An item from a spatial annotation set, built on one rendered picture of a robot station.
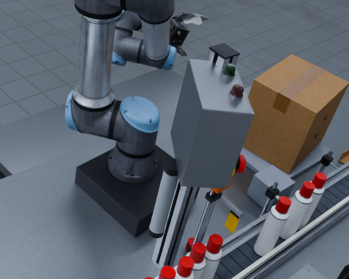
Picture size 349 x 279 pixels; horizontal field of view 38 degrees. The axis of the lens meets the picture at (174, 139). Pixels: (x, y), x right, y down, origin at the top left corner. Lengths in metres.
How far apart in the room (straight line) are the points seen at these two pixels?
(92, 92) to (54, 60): 2.40
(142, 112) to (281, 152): 0.58
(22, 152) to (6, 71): 1.96
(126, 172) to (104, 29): 0.45
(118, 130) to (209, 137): 0.56
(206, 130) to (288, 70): 1.00
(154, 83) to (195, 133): 1.23
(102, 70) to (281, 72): 0.73
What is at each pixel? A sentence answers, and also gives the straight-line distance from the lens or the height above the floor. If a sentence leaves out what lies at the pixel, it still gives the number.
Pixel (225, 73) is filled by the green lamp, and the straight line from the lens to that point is 0.99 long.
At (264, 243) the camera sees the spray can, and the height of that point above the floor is 0.93.
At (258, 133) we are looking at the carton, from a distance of 1.83.
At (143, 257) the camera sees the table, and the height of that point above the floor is 0.83.
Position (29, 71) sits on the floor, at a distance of 3.66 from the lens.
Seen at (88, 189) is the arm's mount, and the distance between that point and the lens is 1.57.
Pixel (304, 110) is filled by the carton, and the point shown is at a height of 1.11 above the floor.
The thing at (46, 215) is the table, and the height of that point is 0.83.
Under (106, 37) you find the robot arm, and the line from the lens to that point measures 1.31.
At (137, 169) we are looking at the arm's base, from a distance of 1.52.
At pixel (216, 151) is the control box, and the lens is 0.95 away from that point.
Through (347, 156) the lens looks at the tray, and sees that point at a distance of 2.09.
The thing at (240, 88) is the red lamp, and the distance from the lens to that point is 0.93.
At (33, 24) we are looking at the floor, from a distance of 4.24.
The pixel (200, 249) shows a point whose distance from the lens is 1.17.
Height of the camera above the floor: 1.96
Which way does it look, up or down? 37 degrees down
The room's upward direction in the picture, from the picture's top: 14 degrees clockwise
